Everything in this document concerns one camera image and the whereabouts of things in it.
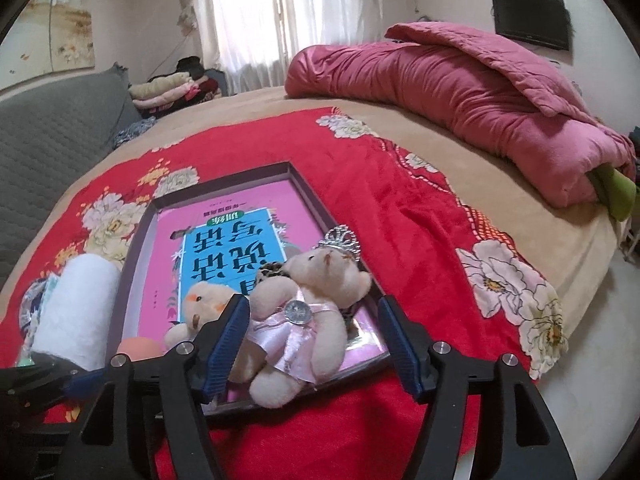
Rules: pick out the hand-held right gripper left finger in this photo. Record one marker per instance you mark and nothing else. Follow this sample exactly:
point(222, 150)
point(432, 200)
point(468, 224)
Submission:
point(225, 355)

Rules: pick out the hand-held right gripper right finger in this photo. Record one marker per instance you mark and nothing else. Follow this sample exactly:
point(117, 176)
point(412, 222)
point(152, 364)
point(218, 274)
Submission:
point(405, 355)

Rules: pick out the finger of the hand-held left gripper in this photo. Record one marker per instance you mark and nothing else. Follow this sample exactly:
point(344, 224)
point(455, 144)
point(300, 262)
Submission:
point(82, 384)
point(55, 365)

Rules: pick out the teddy bear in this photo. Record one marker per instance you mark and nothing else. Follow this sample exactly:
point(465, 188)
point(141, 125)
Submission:
point(325, 280)
point(205, 300)

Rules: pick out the green tissue pack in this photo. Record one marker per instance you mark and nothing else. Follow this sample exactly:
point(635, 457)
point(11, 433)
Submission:
point(52, 282)

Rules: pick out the leopard print scrunchie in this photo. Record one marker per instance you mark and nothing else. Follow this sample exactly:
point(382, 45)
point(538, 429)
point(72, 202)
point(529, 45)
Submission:
point(272, 270)

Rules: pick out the dark brown shallow box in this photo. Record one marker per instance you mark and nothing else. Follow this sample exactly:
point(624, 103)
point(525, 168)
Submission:
point(220, 187)

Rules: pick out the white toilet paper roll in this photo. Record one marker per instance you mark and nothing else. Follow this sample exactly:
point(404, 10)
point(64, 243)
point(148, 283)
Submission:
point(75, 310)

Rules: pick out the pink and blue book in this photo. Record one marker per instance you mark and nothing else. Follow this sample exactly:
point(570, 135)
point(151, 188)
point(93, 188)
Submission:
point(225, 240)

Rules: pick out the red floral blanket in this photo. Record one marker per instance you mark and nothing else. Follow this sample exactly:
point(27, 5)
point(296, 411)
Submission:
point(400, 210)

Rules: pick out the beige bed sheet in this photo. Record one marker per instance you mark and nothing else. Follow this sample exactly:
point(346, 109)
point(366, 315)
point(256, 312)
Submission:
point(500, 200)

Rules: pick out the grey quilted sofa cover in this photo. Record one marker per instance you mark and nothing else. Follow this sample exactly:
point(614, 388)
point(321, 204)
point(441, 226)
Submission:
point(50, 150)

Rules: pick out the blue patterned cloth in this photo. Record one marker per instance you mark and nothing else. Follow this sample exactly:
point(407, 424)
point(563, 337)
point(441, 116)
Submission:
point(132, 132)

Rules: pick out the pink quilt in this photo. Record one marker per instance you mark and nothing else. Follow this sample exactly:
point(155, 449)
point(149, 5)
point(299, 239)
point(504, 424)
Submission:
point(450, 100)

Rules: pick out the green cloth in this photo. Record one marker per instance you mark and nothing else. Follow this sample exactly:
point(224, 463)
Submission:
point(612, 190)

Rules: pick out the pile of folded clothes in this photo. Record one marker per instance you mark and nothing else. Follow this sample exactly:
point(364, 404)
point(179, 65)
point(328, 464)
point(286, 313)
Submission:
point(165, 90)

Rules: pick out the white sheer curtain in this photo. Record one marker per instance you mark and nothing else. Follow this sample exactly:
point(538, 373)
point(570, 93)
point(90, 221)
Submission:
point(310, 20)

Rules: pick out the black television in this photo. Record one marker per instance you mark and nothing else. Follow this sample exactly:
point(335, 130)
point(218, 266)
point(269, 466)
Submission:
point(530, 17)

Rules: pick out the wall painting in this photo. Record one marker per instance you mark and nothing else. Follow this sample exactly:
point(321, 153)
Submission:
point(65, 35)

